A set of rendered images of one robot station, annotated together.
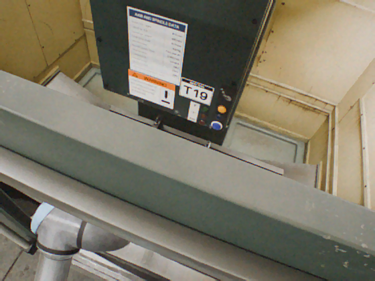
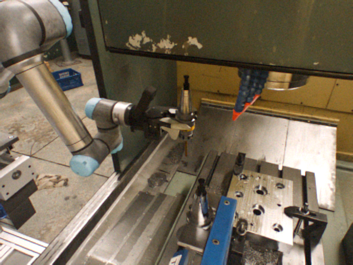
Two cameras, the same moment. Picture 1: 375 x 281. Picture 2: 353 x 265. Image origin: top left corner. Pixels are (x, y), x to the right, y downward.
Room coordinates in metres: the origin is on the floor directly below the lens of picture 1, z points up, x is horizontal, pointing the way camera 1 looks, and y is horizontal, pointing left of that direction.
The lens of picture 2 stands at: (0.71, -0.41, 1.70)
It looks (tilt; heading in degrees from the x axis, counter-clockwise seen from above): 33 degrees down; 100
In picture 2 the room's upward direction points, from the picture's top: straight up
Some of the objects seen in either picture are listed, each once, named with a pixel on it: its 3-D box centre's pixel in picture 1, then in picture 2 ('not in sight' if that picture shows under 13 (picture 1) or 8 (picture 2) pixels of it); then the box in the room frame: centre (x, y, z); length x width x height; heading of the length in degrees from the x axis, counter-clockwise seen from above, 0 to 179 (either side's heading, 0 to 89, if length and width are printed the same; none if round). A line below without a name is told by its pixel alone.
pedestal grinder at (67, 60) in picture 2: not in sight; (61, 34); (-2.58, 4.37, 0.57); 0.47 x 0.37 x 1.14; 50
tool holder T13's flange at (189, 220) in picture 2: not in sight; (199, 216); (0.68, -0.03, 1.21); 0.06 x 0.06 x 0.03
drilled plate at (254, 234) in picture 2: not in sight; (258, 204); (0.88, 0.25, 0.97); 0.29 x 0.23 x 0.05; 79
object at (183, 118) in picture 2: not in sight; (186, 114); (0.61, 0.21, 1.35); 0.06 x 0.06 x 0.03
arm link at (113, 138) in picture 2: not in sight; (107, 138); (0.33, 0.24, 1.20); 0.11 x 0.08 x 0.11; 85
